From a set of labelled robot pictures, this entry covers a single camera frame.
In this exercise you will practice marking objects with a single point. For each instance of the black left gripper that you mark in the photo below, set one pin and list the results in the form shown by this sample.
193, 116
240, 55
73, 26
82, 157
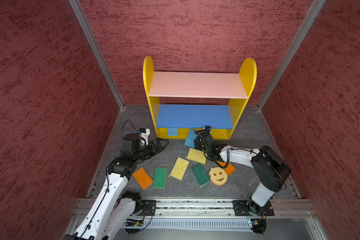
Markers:
159, 148

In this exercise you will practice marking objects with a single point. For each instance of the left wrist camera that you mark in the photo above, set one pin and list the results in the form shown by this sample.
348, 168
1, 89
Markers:
144, 136

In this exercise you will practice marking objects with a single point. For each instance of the orange sponge right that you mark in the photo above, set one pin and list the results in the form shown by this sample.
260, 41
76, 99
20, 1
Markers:
229, 169

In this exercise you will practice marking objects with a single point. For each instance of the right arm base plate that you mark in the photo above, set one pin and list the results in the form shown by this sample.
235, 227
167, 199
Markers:
241, 208

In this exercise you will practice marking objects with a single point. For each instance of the aluminium rail frame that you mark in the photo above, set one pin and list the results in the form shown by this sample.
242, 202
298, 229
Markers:
209, 214

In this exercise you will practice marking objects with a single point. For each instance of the orange sponge left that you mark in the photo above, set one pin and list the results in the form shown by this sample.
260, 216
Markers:
142, 178

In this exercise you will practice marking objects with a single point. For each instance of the yellow shelf pink blue boards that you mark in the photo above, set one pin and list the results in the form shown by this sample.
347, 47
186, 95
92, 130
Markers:
223, 119

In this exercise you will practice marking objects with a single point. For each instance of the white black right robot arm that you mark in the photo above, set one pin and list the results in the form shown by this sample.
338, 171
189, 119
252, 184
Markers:
270, 168

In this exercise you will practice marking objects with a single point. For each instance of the light green sponge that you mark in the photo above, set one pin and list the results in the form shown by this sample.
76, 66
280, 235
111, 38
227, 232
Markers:
160, 178

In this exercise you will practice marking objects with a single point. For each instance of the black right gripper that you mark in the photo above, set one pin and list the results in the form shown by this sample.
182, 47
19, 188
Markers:
197, 143

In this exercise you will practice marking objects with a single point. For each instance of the dark green scrub sponge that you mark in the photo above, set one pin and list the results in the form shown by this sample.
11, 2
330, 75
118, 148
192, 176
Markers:
200, 174

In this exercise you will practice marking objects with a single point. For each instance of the yellow smiley face sponge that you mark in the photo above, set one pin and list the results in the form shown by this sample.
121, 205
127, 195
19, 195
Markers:
218, 176

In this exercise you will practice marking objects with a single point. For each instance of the yellow sponge upper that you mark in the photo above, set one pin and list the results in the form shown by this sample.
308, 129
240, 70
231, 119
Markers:
196, 156

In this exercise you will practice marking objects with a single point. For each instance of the blue sponge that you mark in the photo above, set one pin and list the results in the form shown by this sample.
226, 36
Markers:
172, 132
190, 139

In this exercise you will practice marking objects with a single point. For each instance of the yellow sponge lower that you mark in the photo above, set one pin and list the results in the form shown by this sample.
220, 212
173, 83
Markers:
179, 169

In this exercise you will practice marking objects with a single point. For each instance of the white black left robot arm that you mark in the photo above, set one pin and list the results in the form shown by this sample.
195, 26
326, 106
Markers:
113, 206

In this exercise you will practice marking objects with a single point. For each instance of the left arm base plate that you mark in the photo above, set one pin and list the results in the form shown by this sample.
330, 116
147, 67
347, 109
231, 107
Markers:
145, 208

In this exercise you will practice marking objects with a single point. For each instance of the orange sponge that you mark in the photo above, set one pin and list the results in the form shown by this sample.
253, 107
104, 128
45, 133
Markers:
229, 169
142, 178

